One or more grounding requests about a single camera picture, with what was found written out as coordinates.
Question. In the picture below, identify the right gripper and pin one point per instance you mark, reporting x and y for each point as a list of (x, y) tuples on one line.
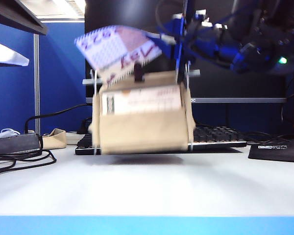
[(210, 39)]

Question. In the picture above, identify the beige canvas calendar stand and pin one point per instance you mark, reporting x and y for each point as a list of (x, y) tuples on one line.
[(142, 132)]

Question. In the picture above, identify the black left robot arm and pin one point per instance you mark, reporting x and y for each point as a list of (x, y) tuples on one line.
[(14, 14)]

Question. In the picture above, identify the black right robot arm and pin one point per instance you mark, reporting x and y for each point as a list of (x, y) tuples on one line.
[(264, 36)]

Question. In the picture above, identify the large black monitor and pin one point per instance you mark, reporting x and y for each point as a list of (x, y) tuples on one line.
[(235, 85)]

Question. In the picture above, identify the ceiling light panel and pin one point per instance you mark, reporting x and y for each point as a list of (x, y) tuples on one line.
[(68, 7)]

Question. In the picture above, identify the black keyboard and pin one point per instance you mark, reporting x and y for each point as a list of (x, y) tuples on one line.
[(218, 137)]

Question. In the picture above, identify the black power plug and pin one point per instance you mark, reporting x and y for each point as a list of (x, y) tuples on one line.
[(84, 126)]

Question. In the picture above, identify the white power strip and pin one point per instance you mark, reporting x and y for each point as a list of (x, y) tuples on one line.
[(73, 138)]

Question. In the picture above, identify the beige cloth pouch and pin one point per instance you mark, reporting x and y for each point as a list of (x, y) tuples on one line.
[(55, 140)]

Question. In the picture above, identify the black mouse pad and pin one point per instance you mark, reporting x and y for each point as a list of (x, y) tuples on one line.
[(276, 154)]

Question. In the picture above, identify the white plastic wrap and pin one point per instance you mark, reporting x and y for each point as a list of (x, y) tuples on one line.
[(7, 55)]

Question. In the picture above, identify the black power adapter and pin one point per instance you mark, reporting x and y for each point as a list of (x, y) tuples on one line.
[(14, 144)]

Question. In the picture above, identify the white face mask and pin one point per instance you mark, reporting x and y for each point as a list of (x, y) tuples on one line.
[(5, 133)]

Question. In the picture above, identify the aluminium partition frame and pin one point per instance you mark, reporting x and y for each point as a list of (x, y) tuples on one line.
[(36, 73)]

